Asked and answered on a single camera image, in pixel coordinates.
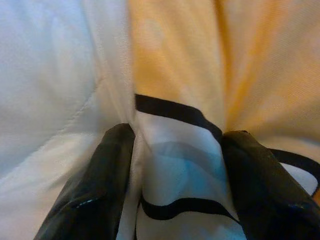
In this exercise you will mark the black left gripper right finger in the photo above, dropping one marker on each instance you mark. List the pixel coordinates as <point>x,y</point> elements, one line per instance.
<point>270,200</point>

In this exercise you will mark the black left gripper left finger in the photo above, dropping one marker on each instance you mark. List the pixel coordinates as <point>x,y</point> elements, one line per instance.
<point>90,190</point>

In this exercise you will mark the yellow cartoon print blanket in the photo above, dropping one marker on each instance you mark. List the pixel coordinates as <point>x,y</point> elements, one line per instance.
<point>180,62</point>

